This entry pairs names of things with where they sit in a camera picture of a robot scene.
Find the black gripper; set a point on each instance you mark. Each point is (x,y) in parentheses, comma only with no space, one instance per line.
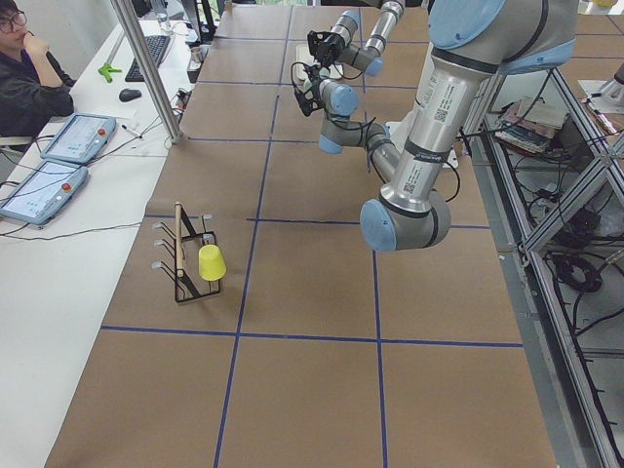
(328,45)
(312,92)

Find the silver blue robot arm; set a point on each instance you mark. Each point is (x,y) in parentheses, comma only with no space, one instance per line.
(470,42)
(367,58)

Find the white plastic tray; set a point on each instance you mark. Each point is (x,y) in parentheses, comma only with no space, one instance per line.
(303,57)

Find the small metal cup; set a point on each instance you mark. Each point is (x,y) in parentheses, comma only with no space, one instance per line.
(196,54)

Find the yellow plastic cup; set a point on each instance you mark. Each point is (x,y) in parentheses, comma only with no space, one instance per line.
(211,264)

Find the black computer mouse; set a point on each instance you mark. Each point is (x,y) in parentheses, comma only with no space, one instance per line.
(127,95)

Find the black marker pen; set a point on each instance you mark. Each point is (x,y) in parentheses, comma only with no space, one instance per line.
(130,131)

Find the green plastic clamp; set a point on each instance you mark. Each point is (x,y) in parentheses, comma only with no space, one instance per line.
(107,71)

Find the stack of books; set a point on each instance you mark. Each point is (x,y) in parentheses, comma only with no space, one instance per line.
(530,126)

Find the upper teach pendant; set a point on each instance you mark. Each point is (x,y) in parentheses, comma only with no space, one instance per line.
(80,139)

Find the teach pendant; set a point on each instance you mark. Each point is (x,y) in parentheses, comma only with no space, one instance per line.
(43,194)
(80,139)

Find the seated person in black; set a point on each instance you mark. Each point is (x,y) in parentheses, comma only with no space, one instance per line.
(34,87)

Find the lower teach pendant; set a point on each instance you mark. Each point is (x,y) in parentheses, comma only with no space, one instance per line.
(43,194)

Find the aluminium frame post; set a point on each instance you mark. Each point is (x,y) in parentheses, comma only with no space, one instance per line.
(127,17)

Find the black wire cup rack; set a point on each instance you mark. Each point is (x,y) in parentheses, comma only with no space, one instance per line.
(185,243)

